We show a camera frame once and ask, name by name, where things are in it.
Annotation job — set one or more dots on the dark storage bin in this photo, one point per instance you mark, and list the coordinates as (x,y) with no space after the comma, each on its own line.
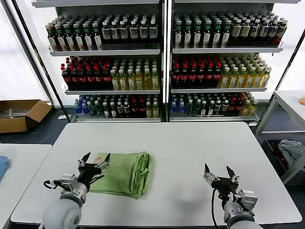
(270,152)

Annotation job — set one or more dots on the tea bottle green cap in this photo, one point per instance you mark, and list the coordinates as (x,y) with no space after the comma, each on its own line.
(79,39)
(187,35)
(97,39)
(88,39)
(70,40)
(61,40)
(197,35)
(177,35)
(53,40)
(207,35)
(225,35)
(216,35)

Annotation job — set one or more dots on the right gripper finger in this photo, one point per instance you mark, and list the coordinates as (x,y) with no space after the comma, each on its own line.
(234,180)
(210,178)

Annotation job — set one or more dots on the cola bottle red cap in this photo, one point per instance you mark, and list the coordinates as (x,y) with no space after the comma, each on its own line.
(106,77)
(231,107)
(98,77)
(74,77)
(81,77)
(239,107)
(89,77)
(200,75)
(208,75)
(184,75)
(135,109)
(66,77)
(176,75)
(216,75)
(192,75)
(142,109)

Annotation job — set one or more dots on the yellow drink bottle white cap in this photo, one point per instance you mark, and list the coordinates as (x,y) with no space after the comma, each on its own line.
(224,80)
(115,81)
(155,111)
(240,80)
(249,80)
(155,80)
(147,80)
(257,79)
(149,111)
(131,80)
(265,78)
(253,109)
(232,80)
(246,109)
(139,80)
(122,81)

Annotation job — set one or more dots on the grey metal shelf rack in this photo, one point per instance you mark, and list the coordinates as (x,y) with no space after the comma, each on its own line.
(226,50)
(107,53)

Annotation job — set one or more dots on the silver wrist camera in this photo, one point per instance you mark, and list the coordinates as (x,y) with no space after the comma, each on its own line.
(69,180)
(249,199)

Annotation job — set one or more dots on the light grey crumpled cloth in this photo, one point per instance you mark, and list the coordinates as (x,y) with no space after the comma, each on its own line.
(291,150)

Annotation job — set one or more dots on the white side table grey frame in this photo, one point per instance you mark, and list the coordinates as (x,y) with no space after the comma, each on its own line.
(286,97)

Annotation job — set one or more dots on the dark drink bottle beige label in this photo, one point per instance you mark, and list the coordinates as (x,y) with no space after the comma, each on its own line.
(245,31)
(236,32)

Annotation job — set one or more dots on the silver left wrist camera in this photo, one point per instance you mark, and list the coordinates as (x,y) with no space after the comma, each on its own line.
(69,180)

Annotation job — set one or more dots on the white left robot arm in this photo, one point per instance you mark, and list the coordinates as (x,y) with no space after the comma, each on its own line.
(64,212)

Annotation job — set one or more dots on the orange object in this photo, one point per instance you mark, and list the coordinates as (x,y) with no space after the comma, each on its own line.
(302,101)

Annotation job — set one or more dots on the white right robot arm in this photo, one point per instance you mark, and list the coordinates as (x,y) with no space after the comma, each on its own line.
(236,214)

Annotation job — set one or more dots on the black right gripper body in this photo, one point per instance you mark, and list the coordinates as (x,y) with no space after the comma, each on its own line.
(224,186)

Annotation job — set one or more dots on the brown cardboard box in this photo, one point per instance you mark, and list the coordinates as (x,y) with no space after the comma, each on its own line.
(14,125)

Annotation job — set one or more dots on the black slanted pole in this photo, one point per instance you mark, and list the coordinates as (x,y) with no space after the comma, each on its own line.
(286,74)
(40,59)

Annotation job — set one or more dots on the silver metal parts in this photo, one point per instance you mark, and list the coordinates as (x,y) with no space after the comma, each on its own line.
(12,112)

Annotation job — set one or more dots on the dark drink bottle white label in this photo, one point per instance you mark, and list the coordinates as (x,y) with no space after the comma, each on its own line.
(152,32)
(254,31)
(281,31)
(143,32)
(263,31)
(272,31)
(134,32)
(123,33)
(106,33)
(115,33)

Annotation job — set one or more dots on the white floor plate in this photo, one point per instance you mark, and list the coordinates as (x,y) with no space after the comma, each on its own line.
(64,117)

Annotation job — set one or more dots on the blue water bottle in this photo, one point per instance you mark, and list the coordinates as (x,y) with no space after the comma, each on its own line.
(84,108)
(181,108)
(76,108)
(174,108)

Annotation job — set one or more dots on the clear green water bottle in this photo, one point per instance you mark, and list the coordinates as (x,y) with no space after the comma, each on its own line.
(196,108)
(91,109)
(189,108)
(97,109)

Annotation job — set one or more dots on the blue folded cloth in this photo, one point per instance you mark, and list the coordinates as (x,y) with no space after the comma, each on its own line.
(3,167)

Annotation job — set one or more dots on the dark drink bottle white cap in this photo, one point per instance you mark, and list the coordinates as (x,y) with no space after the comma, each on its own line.
(119,111)
(217,108)
(210,109)
(224,108)
(203,109)
(113,111)
(106,111)
(126,111)

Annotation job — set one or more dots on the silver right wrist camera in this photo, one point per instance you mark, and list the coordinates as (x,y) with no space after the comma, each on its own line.
(249,199)

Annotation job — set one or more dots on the green polo shirt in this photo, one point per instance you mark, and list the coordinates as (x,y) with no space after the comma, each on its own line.
(119,174)

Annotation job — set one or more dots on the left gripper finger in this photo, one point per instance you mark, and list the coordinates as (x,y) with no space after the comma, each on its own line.
(103,165)
(82,164)

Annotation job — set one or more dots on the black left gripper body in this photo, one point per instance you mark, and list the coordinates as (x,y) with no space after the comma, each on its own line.
(88,174)

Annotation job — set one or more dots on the red crumpled cloth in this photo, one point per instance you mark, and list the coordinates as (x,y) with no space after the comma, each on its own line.
(283,162)

